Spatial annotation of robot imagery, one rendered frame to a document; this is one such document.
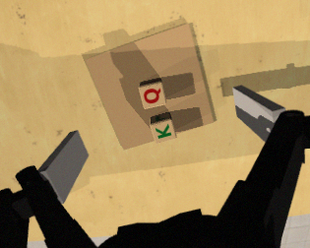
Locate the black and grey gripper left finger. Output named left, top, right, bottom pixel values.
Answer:
left=0, top=130, right=97, bottom=248

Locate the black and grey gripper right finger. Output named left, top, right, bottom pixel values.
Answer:
left=192, top=86, right=310, bottom=248

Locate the tan square mat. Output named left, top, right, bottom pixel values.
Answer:
left=86, top=24, right=214, bottom=150

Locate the beige block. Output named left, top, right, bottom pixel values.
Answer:
left=150, top=112, right=177, bottom=144
left=139, top=78, right=166, bottom=109

